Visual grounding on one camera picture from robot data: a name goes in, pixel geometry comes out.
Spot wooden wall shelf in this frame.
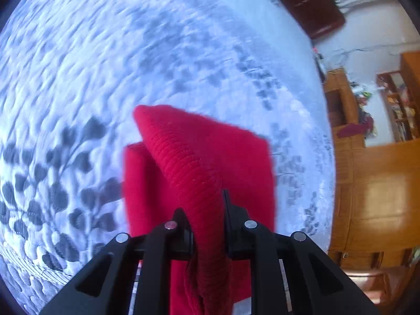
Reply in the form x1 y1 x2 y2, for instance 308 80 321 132
376 52 420 144

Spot dark red cloth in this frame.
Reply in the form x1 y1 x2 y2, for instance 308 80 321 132
337 113 375 139

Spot red knit sweater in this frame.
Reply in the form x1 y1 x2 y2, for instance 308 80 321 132
122 104 278 315

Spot blue quilted leaf-print bedspread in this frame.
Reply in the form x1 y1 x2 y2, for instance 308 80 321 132
0 0 337 315

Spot dark wooden headboard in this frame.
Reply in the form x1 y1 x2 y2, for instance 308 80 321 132
278 0 347 40

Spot wooden desk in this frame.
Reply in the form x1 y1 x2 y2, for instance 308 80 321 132
322 68 368 148

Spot wooden drawer unit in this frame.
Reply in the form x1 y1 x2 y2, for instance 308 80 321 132
327 248 414 271

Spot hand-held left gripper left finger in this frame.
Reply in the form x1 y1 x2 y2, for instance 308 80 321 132
39 208 198 315

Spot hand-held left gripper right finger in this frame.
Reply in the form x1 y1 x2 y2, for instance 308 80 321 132
222 188 378 315

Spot white wall cables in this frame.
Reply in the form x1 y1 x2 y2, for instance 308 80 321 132
323 41 406 69

